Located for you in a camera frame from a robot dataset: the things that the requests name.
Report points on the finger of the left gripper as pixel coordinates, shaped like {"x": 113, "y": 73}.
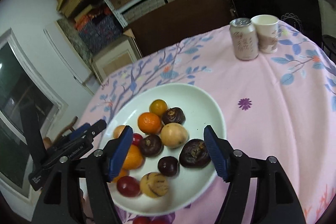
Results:
{"x": 88, "y": 129}

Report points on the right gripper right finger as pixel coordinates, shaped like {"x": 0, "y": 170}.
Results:
{"x": 219, "y": 152}

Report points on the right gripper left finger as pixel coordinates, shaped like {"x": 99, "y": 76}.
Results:
{"x": 116, "y": 151}

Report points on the dark red plum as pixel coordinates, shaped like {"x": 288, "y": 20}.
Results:
{"x": 137, "y": 138}

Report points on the large dark water chestnut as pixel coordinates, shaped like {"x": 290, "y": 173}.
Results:
{"x": 194, "y": 154}

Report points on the red apple plum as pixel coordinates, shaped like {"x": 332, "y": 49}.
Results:
{"x": 128, "y": 186}

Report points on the large yellow round fruit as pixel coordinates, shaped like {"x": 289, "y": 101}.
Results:
{"x": 173, "y": 135}

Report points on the yellow-orange citrus fruit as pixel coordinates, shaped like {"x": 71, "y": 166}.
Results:
{"x": 158, "y": 107}

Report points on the orange tangerine plate left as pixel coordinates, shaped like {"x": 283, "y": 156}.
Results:
{"x": 134, "y": 158}

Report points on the small orange kumquat plate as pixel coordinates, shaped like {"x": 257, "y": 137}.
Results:
{"x": 122, "y": 173}

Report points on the yellow oval fruit upper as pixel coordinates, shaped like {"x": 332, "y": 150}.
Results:
{"x": 118, "y": 130}

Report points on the wooden chair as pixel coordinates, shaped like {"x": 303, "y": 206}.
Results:
{"x": 70, "y": 127}

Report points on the orange tangerine on plate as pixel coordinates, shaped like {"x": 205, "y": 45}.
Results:
{"x": 149, "y": 123}

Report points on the striped pepino melon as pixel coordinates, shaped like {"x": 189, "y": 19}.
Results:
{"x": 154, "y": 185}

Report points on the dark purple plum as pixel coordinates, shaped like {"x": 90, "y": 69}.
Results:
{"x": 168, "y": 166}

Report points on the small dark chestnut on plate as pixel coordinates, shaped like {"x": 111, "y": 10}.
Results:
{"x": 173, "y": 115}

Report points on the red cherry tomato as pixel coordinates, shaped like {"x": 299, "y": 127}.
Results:
{"x": 141, "y": 220}
{"x": 159, "y": 221}

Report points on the pink deer tablecloth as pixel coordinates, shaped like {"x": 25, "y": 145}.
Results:
{"x": 280, "y": 104}

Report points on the framed picture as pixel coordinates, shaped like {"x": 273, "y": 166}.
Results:
{"x": 121, "y": 52}

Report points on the pink drink can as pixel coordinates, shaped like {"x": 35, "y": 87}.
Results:
{"x": 244, "y": 39}

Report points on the white paper cup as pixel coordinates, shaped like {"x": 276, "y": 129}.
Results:
{"x": 267, "y": 32}

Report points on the dark wooden board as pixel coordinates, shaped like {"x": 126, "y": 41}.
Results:
{"x": 178, "y": 20}

